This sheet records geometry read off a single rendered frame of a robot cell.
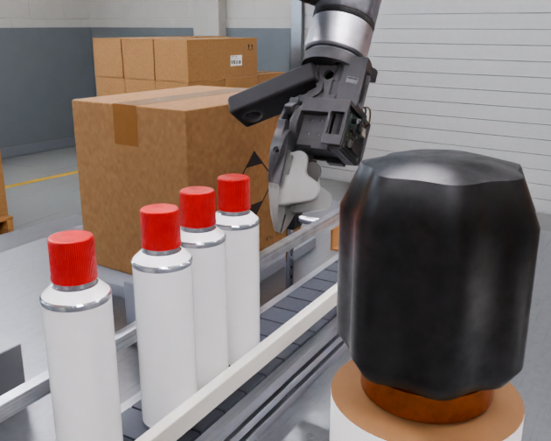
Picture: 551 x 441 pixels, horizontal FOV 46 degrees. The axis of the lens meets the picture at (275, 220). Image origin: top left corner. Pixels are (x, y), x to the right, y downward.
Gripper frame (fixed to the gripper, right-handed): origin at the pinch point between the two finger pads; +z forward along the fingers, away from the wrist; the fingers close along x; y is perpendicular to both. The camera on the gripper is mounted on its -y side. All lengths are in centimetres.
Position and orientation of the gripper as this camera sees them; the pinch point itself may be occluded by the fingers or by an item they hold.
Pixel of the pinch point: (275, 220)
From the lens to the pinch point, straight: 74.2
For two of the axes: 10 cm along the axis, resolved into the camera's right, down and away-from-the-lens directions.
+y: 8.7, 1.5, -4.8
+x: 4.3, 2.6, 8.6
